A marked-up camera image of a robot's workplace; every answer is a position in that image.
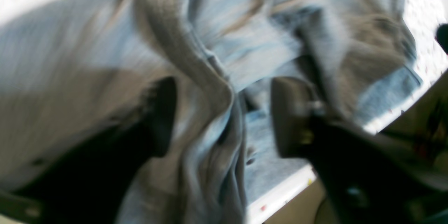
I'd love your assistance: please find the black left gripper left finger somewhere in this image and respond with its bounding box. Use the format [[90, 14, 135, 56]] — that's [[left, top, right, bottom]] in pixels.
[[1, 77, 177, 224]]

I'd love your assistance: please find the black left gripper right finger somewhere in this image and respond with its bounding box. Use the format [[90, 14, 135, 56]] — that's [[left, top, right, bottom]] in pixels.
[[271, 77, 448, 224]]

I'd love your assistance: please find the grey t-shirt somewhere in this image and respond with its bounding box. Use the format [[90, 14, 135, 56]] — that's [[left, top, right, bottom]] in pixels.
[[1, 0, 419, 224]]

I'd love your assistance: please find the terrazzo patterned tablecloth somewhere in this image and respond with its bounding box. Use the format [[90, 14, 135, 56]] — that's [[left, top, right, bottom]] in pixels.
[[1, 0, 447, 224]]

